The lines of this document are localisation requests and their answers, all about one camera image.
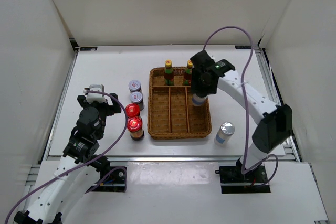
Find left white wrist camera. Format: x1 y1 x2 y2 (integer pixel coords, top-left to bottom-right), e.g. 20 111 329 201
83 84 106 104

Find near red-lid sauce jar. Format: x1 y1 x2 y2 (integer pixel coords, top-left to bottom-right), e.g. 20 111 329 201
127 116 144 141

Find right black corner label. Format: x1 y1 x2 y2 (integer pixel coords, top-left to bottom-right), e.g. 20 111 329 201
235 45 252 50

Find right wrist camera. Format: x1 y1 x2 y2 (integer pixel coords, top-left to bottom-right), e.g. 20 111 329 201
190 50 215 69

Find grey-lid spice jar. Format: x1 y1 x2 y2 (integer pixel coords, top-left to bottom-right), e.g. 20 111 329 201
130 91 144 111
128 80 142 93

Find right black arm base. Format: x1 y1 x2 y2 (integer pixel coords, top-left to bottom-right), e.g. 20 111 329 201
214 165 271 194

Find brown wicker divided basket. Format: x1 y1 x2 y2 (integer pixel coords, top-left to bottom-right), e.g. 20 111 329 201
147 67 212 140

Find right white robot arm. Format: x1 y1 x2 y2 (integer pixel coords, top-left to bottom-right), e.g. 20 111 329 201
190 50 292 182

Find far red-lid sauce jar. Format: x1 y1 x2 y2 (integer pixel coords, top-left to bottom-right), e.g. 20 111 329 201
125 103 142 120

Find yellow-cap sauce bottle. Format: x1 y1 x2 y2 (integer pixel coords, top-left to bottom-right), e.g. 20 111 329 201
164 60 174 86
183 60 194 86

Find black corner label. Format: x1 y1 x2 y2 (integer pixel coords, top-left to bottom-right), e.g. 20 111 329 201
79 47 98 51
235 45 252 50

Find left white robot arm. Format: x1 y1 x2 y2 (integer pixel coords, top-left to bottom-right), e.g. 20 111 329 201
14 88 127 223

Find far grey-lid spice jar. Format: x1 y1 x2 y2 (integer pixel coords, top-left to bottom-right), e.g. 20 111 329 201
128 80 142 93

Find red-lid sauce jar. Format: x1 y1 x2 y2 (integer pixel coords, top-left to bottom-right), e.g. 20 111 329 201
127 116 144 141
125 103 142 120

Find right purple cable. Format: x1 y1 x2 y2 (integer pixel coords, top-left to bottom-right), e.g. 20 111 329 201
203 26 279 188

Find left black corner label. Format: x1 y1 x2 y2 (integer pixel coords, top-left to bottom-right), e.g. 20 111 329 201
79 47 98 51

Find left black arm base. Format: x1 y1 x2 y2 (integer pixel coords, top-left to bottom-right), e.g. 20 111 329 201
86 166 127 194

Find near grey-lid spice jar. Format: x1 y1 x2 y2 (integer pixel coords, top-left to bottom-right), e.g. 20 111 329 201
130 91 144 111

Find silver-cap white bottle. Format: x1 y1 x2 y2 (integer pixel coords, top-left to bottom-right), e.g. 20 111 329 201
214 121 235 146
192 94 207 106

